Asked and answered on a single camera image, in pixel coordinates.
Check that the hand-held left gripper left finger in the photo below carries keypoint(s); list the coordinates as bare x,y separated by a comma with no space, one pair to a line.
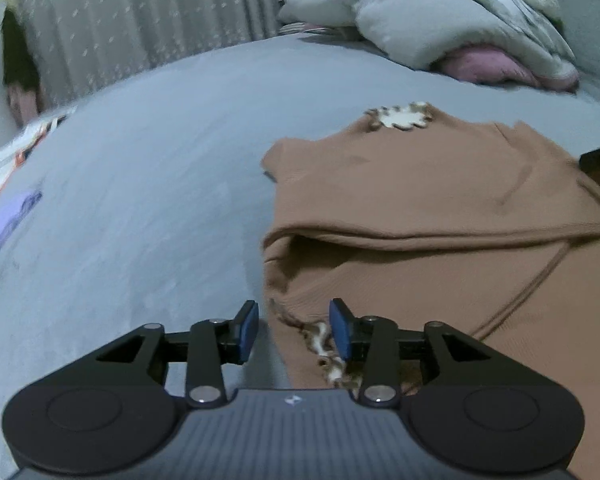
250,330

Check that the purple cloth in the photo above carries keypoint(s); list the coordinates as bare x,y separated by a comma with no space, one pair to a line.
10,215

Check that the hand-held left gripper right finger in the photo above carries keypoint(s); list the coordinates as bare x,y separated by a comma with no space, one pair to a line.
339,330

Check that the open white book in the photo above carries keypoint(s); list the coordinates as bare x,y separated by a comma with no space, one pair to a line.
40,127

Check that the grey star-print curtain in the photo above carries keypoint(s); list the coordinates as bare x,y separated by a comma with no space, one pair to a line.
130,10

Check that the brown sweater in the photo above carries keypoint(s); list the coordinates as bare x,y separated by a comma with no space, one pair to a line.
430,185

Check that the pink hanging garment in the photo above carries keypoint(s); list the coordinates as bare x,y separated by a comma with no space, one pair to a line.
22,105

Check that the grey pillow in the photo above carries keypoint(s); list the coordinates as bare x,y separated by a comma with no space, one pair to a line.
380,10

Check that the dark green hanging garment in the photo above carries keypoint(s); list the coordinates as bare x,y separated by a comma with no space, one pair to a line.
20,60

